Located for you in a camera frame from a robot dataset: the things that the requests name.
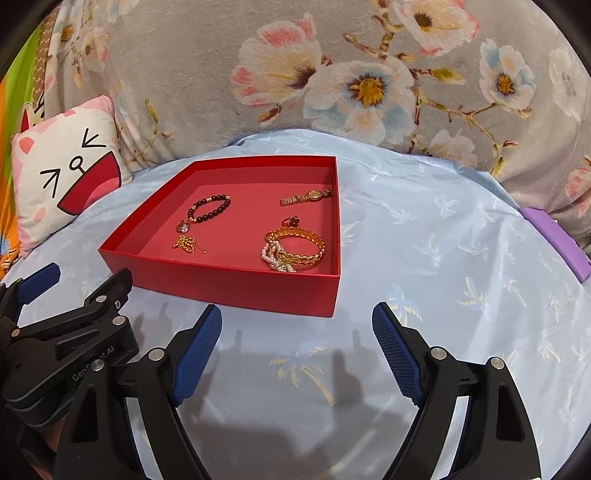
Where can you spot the red cardboard tray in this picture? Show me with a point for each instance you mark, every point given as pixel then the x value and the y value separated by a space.
pixel 227 268

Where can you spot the purple mat edge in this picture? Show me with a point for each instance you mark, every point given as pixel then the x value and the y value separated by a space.
pixel 560 240

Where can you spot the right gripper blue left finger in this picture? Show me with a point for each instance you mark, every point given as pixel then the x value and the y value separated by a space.
pixel 169 375

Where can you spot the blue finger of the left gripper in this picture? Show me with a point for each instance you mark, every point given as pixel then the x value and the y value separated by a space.
pixel 38 283
pixel 109 297

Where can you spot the cat face pillow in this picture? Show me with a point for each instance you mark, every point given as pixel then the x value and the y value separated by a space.
pixel 62 166

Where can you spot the person's left hand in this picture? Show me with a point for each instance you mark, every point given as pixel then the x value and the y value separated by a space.
pixel 53 434

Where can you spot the gold wrist watch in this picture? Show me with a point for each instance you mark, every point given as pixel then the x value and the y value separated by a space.
pixel 307 197

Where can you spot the grey floral blanket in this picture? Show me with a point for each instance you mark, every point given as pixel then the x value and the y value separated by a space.
pixel 492 85

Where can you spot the gold woven bangle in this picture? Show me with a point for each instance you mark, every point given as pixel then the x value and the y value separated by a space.
pixel 288 249

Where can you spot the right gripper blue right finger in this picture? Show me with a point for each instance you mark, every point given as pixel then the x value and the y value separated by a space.
pixel 413 362

